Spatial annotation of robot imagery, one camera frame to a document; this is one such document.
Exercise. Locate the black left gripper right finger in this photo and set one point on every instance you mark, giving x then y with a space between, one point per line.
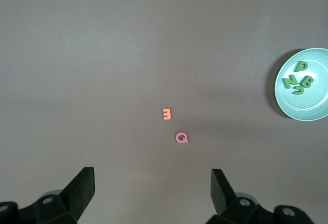
230 208

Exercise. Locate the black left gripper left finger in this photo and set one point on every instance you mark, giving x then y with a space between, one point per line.
74 198

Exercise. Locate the green foam letter U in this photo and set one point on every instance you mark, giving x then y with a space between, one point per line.
298 90

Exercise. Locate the green foam letter N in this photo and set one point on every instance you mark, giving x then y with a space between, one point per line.
290 81

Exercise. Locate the green foam letter B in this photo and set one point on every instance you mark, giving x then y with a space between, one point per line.
308 81

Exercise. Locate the green foam letter P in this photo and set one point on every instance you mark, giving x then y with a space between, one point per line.
300 66

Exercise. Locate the red foam letter Q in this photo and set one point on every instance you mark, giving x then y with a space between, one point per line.
178 137

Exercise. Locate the orange foam letter E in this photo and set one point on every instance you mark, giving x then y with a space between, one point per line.
168 114

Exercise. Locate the light green plate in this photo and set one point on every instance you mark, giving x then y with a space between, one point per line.
307 106

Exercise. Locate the brown table cover sheet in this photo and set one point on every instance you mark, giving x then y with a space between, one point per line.
102 55

